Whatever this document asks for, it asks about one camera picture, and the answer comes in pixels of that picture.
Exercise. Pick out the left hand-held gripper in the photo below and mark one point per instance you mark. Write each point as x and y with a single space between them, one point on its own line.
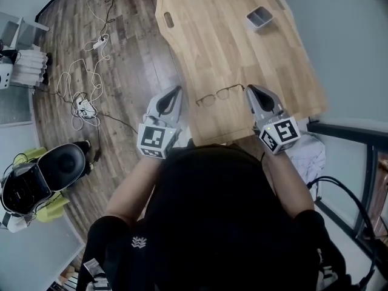
154 138

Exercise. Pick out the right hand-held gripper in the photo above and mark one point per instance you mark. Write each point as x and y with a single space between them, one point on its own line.
280 135

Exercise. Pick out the thin-framed eyeglasses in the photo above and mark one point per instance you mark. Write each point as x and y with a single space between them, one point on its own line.
223 93

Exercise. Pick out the person's right forearm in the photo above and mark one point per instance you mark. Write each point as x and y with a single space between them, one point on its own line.
288 186

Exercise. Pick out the person's left forearm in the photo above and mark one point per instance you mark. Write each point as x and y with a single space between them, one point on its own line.
133 189

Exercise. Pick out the white crumpled cloth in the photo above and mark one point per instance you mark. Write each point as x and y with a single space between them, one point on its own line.
306 156

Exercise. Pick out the white power strip with plugs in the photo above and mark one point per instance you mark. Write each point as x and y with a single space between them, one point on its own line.
86 108

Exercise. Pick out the white divided container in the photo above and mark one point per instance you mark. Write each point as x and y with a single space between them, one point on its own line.
259 21

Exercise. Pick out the slim white power strip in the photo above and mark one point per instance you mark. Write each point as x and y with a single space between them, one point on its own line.
100 43

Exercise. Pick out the person's black clothing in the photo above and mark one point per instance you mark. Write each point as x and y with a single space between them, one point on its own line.
218 205

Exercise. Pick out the black office chair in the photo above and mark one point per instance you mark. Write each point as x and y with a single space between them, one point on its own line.
63 165

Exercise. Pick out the stack of white boards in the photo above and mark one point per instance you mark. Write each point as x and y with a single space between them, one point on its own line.
30 67

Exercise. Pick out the yellow-green stool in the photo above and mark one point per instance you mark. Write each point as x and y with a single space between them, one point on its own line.
51 212

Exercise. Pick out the white side table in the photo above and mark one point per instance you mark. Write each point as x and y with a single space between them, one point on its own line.
27 32

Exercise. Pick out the white perforated box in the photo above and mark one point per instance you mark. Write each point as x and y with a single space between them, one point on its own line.
5 76

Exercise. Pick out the black window frame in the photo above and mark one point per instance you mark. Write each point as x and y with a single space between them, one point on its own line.
339 129

